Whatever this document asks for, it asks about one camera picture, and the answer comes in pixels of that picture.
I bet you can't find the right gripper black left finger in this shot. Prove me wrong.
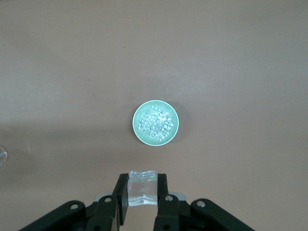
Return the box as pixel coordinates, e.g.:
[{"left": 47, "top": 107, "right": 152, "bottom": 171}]
[{"left": 23, "top": 173, "right": 129, "bottom": 231}]

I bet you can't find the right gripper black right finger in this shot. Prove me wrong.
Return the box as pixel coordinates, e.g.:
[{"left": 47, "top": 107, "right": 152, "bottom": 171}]
[{"left": 154, "top": 173, "right": 256, "bottom": 231}]

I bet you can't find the single clear ice cube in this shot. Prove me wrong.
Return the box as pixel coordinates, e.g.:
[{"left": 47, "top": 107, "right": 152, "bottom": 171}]
[{"left": 128, "top": 170, "right": 158, "bottom": 207}]

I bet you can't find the pile of clear ice cubes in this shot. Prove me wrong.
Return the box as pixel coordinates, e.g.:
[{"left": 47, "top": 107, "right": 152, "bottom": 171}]
[{"left": 138, "top": 105, "right": 174, "bottom": 141}]

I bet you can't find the clear wine glass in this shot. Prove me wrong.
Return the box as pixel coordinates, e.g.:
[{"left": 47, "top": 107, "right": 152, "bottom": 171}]
[{"left": 0, "top": 145, "right": 8, "bottom": 166}]

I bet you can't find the green ceramic bowl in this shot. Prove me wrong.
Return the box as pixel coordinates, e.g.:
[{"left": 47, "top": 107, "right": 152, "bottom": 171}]
[{"left": 132, "top": 100, "right": 180, "bottom": 146}]

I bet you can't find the brown table cover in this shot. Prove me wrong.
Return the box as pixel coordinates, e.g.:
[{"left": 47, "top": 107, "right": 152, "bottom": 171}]
[{"left": 0, "top": 0, "right": 308, "bottom": 231}]

